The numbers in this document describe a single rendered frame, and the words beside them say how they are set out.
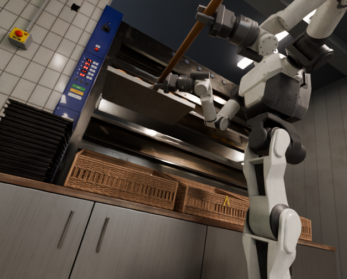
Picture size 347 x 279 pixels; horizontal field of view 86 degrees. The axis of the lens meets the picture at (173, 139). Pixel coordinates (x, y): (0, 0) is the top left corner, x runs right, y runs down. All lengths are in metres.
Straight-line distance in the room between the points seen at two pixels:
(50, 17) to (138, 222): 1.66
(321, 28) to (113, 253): 1.22
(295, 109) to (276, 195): 0.42
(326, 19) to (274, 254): 0.86
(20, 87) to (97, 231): 1.13
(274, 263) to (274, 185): 0.28
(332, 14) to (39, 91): 1.63
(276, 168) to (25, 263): 1.02
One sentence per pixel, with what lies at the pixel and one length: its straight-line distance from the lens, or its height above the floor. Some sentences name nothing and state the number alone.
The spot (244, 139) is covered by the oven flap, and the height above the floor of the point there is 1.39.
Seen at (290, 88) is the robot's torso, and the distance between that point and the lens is 1.06.
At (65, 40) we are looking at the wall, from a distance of 1.87.
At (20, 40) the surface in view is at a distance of 1.77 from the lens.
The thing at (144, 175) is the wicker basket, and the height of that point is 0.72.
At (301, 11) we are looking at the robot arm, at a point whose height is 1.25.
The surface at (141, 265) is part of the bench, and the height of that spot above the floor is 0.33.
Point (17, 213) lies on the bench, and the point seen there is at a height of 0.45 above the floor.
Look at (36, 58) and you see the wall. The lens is 1.77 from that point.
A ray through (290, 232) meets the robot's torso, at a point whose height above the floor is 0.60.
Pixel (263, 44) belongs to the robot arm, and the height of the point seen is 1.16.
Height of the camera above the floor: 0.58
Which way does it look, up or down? 20 degrees up
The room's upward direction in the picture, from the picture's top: 13 degrees clockwise
